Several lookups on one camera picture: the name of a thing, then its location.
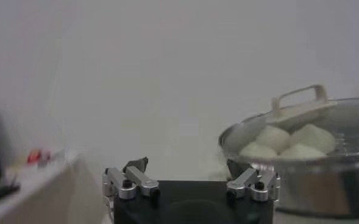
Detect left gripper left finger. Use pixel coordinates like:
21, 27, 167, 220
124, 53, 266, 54
102, 156, 161, 201

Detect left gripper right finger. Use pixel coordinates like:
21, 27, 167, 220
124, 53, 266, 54
226, 158, 282, 203

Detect white steamed baozi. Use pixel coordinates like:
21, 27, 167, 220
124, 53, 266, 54
255, 124, 291, 153
278, 143, 328, 159
290, 123, 337, 155
238, 141, 278, 159

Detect round glass pot lid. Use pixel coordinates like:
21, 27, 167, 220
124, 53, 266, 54
218, 84, 359, 159

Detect stainless steel steamer basket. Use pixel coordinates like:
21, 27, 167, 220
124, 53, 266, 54
218, 145, 359, 217

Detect white electric cooking pot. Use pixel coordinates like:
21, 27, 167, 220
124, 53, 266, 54
209, 152, 359, 224

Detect white side table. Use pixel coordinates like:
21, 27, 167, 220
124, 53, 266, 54
0, 149, 107, 224

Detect red yellow small items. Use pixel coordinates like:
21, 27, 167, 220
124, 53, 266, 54
26, 148, 51, 167

